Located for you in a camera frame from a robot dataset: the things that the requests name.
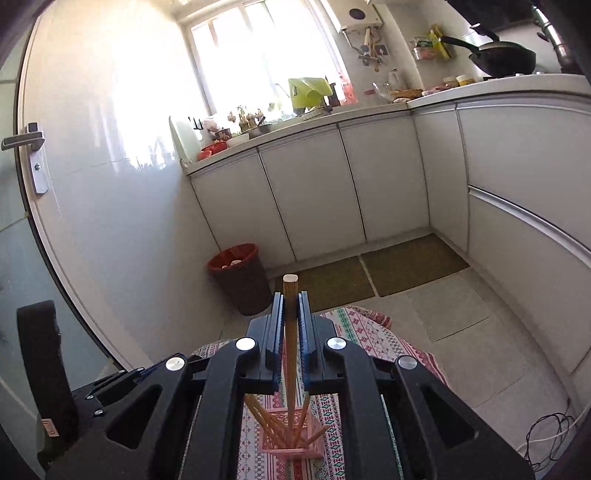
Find metal door handle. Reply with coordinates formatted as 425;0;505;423
1;122;50;195

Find black floor cable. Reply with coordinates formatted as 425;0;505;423
523;412;576;468

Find patterned striped tablecloth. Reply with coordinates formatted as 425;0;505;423
189;305;450;480

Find black wok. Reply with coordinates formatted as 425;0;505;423
440;36;537;78

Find kitchen window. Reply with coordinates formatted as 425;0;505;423
191;0;348;120

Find white cutting board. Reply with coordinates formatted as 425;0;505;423
168;115;203;163

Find white cabinet with drawers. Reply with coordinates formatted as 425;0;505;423
410;80;591;376

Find light wooden chopstick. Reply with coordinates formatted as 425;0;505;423
283;274;299;446

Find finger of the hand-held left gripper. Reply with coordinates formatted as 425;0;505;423
71;364;167;416

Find white cabinet with doors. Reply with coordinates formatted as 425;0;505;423
186;102;433;274

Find small potted plants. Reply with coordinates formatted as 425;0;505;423
228;105;265;131

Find wall rack with bottles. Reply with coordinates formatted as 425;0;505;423
412;24;456;62

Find brown trash bin red liner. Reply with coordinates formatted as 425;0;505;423
207;244;272;317

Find frosted glass sliding door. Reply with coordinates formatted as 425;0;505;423
0;46;109;444

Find green plastic bag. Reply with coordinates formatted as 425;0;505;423
288;78;334;112

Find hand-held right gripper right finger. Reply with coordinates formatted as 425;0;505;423
298;291;536;480

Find bunch of wooden chopsticks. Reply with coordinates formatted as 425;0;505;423
244;392;331;450

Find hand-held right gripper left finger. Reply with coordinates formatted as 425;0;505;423
46;292;284;480

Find white water heater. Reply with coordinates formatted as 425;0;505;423
339;0;385;34

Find olive floor mat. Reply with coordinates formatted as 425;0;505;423
361;233;470;297
295;256;376;313

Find pink perforated utensil basket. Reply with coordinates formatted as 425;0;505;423
261;406;324;461

